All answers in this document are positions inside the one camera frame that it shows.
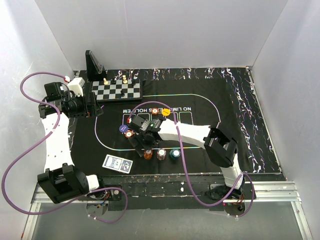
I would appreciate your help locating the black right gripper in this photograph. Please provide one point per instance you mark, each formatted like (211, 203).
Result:
(135, 142)

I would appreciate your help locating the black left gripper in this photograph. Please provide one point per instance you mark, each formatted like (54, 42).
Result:
(92, 110)

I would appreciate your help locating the orange red chip stack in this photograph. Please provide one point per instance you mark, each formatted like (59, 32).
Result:
(148, 154)

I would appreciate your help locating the orange chips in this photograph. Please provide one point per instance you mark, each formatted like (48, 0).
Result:
(155, 111)
(128, 134)

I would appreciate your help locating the pink blue chip stack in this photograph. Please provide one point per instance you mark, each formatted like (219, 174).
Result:
(161, 154)

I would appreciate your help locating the blue small blind button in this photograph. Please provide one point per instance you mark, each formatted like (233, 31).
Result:
(123, 128)

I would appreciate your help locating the yellow big blind button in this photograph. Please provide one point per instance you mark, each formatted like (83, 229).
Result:
(166, 112)

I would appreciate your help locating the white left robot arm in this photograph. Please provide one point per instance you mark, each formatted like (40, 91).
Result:
(61, 180)

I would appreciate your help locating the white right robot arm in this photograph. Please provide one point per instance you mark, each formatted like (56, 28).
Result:
(221, 147)

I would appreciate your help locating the blue playing card box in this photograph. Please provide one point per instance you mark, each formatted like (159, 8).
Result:
(117, 164)

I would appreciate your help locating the black white chessboard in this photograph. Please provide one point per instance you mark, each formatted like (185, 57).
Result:
(112, 92)

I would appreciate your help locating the black chess piece back row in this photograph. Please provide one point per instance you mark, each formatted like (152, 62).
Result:
(114, 81)

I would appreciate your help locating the black poker table mat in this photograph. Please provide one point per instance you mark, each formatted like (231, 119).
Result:
(176, 126)

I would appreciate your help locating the green blue chip stack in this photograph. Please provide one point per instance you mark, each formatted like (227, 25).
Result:
(174, 154)

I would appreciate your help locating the black triangular stand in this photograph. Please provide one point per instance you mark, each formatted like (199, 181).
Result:
(95, 71)

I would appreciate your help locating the black marbled table cover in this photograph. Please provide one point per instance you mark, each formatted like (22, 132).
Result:
(250, 100)

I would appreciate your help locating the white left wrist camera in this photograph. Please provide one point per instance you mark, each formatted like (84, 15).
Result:
(76, 85)

